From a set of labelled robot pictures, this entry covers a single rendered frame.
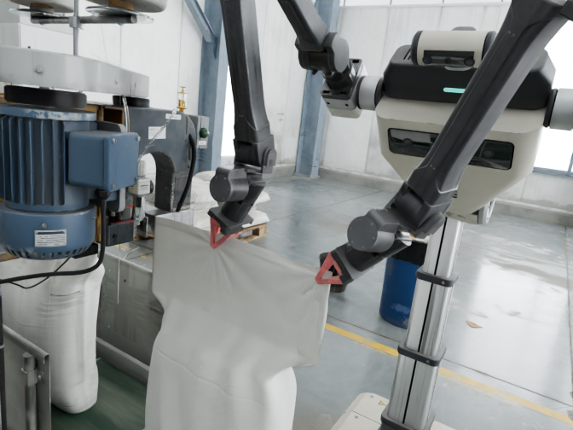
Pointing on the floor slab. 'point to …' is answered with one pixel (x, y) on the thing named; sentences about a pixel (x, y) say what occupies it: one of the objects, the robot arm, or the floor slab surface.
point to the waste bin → (401, 283)
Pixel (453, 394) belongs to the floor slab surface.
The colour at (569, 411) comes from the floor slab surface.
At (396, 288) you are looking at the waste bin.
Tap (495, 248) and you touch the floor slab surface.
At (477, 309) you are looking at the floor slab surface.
